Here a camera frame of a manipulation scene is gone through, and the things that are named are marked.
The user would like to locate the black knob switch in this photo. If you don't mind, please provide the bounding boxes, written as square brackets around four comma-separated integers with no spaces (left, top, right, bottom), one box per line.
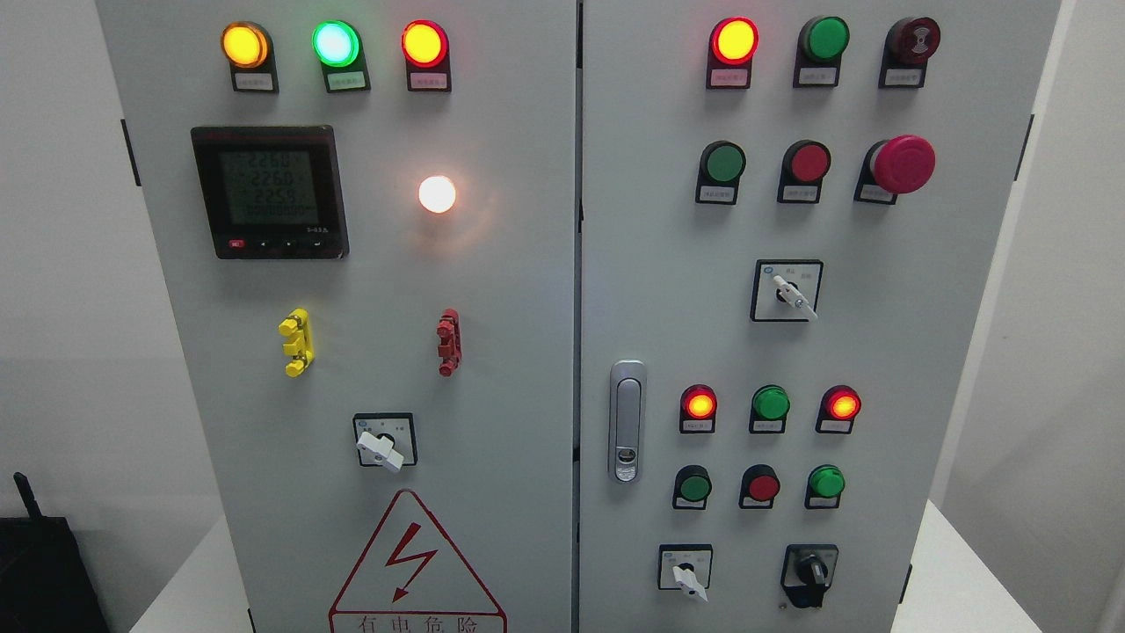
[780,543,839,608]

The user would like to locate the grey electrical control cabinet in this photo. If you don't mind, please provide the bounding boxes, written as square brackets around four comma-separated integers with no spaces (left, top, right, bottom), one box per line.
[96,1,1061,632]

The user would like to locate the red terminal connector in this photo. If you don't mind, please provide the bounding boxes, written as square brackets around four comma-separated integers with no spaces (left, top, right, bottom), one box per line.
[435,308,462,377]

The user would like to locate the red indicator light middle left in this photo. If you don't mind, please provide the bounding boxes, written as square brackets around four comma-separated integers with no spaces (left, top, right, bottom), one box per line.
[680,385,718,435]

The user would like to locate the white glowing indicator light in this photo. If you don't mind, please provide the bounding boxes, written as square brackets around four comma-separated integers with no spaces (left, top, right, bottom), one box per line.
[417,175,457,214]

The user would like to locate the green push button lower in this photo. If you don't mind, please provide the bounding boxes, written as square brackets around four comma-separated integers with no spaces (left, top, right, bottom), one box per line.
[671,464,714,510]

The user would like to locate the green push button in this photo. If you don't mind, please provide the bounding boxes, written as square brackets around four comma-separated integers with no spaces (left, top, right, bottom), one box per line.
[695,141,746,206]
[671,464,714,510]

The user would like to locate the green push button upper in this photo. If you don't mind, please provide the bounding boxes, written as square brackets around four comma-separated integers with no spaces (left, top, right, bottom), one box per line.
[695,141,746,206]

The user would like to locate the green indicator light middle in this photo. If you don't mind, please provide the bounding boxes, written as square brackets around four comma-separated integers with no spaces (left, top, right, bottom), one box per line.
[748,385,791,435]

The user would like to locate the red push button lower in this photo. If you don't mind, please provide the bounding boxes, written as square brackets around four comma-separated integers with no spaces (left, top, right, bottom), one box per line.
[738,464,780,509]

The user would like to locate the red push button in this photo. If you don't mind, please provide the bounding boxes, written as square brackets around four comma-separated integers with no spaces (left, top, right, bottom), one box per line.
[738,464,780,509]
[777,139,831,204]

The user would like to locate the yellow terminal connector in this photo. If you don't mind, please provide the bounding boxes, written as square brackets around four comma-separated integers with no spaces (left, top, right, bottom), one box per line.
[277,308,315,378]

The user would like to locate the red push button upper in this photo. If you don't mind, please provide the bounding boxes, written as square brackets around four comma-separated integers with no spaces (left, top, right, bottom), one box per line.
[777,139,831,204]

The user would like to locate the red indicator light middle right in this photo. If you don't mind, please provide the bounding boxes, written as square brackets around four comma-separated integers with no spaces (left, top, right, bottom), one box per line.
[815,385,861,435]

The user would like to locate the red high voltage warning sticker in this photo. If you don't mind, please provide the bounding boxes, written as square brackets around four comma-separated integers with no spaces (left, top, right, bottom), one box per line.
[329,490,509,632]

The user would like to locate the red ringed indicator light left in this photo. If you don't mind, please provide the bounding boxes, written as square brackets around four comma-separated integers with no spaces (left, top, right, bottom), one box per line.
[401,19,453,92]

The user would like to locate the green indicator light lower right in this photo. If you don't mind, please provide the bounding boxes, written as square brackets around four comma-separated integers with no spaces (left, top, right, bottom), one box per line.
[804,464,846,510]

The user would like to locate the black digital power meter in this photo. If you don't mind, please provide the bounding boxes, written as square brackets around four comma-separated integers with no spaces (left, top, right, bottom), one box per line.
[192,125,349,260]

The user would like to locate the red indicator light top right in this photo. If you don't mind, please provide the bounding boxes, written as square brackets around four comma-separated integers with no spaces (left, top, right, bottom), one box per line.
[707,16,759,90]

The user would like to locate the lit green indicator light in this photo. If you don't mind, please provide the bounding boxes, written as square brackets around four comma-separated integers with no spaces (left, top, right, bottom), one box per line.
[312,20,371,93]

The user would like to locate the red emergency stop button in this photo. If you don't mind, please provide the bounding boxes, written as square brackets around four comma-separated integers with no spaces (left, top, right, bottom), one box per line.
[854,134,936,206]

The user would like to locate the green indicator light top right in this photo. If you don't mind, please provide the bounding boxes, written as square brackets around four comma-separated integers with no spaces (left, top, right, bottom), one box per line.
[793,16,849,89]

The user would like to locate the yellow indicator light top left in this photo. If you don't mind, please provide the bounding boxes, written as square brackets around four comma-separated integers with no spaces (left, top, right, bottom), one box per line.
[221,21,279,93]

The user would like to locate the dark red buzzer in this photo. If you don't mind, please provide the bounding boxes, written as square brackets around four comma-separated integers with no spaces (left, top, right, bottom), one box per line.
[879,16,941,90]

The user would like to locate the black device with antenna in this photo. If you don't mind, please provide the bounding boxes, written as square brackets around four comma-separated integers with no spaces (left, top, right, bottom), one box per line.
[1,472,109,632]

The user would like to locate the silver door lock handle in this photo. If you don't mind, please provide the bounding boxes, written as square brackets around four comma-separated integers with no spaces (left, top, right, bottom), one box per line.
[608,360,647,483]

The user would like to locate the white selector switch left door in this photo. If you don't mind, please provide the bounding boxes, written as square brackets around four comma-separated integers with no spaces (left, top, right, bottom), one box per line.
[352,412,417,473]

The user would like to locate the white selector switch upper right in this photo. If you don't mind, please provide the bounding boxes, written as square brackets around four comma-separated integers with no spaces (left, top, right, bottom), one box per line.
[749,259,824,322]

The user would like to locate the white selector switch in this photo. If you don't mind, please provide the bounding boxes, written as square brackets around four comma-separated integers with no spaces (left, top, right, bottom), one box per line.
[657,543,714,602]
[749,259,824,322]

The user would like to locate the white selector switch lower right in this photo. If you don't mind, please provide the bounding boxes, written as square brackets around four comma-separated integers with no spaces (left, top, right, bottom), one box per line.
[657,543,714,602]

